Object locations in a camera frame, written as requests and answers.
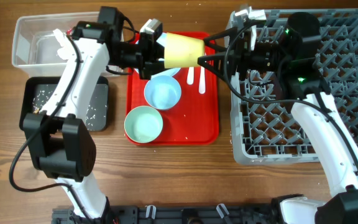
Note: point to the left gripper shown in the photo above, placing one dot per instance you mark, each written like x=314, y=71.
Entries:
x=147, y=51

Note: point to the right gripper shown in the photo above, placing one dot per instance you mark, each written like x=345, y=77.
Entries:
x=220, y=63

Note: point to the yellow plastic cup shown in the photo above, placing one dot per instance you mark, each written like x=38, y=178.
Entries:
x=181, y=51

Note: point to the light blue small bowl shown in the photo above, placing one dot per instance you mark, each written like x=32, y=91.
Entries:
x=162, y=93

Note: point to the rice food scraps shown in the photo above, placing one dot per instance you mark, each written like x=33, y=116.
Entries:
x=97, y=108

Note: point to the white napkin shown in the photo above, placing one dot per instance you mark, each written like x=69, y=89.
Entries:
x=65, y=51

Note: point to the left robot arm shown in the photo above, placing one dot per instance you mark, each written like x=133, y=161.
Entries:
x=57, y=138

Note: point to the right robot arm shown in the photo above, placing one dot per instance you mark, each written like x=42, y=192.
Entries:
x=305, y=92

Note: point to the grey dishwasher rack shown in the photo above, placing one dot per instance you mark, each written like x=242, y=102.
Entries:
x=264, y=132

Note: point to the light blue plate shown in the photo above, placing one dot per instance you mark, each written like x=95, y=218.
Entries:
x=169, y=72

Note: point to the white plastic spoon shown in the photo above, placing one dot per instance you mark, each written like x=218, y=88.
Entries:
x=190, y=76

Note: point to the white plastic fork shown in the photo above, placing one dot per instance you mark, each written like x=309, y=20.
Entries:
x=202, y=81

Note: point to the mint green bowl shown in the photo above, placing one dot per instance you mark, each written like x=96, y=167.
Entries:
x=143, y=124

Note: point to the red serving tray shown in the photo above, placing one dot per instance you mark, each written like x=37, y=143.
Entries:
x=194, y=120

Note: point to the clear plastic bin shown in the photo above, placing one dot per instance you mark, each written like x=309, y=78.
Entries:
x=34, y=46

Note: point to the black plastic tray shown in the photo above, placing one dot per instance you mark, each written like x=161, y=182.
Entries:
x=33, y=82

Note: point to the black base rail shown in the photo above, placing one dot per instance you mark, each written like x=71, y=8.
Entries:
x=256, y=213

